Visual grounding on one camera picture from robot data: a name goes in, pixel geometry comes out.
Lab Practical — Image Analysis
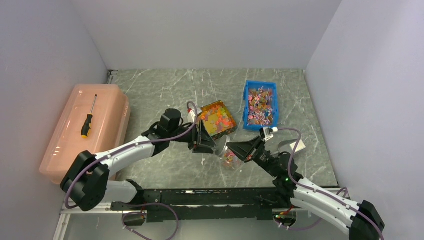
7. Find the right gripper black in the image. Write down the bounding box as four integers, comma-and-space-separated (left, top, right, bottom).
226, 135, 279, 178

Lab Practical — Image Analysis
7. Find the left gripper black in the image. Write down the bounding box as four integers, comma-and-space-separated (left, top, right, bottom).
168, 119, 219, 154

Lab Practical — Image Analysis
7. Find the clear plastic cup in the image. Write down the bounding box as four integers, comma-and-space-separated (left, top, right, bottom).
221, 150, 243, 171

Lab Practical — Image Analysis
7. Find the metal scoop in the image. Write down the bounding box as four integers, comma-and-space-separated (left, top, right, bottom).
277, 139, 306, 155

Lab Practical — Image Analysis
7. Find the clear round lid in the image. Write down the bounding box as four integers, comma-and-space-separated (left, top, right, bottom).
215, 135, 230, 157

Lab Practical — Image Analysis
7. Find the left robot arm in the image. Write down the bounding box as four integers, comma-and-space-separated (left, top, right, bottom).
60, 107, 216, 212

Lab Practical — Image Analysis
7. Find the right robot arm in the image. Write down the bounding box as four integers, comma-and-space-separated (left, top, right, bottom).
225, 136, 385, 240

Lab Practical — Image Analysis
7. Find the candy tin with gummies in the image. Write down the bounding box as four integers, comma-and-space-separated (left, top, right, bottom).
199, 100, 237, 140

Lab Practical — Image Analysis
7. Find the blue bin of lollipops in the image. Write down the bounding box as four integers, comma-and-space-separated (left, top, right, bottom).
242, 80, 279, 132

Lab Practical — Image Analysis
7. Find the pink plastic storage box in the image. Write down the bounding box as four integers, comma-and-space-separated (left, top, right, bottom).
39, 84, 131, 185

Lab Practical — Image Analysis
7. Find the yellow black screwdriver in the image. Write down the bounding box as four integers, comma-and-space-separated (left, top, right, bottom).
80, 94, 98, 138

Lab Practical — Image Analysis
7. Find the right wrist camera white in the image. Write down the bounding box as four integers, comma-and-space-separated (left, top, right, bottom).
259, 127, 279, 142

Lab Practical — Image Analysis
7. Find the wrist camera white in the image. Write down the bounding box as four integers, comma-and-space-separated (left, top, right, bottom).
259, 127, 279, 142
186, 108, 203, 124

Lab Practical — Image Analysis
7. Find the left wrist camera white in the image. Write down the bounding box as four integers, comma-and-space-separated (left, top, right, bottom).
186, 108, 203, 124

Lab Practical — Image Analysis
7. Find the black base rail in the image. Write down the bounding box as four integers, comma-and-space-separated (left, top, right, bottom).
109, 187, 309, 226

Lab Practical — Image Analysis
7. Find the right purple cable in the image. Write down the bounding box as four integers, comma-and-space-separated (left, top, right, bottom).
271, 127, 385, 240

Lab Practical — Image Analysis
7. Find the purple cable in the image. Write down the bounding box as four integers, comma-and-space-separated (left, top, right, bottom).
271, 127, 385, 240
63, 101, 200, 240

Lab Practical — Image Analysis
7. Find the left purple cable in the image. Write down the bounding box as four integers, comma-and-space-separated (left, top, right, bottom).
63, 101, 200, 240

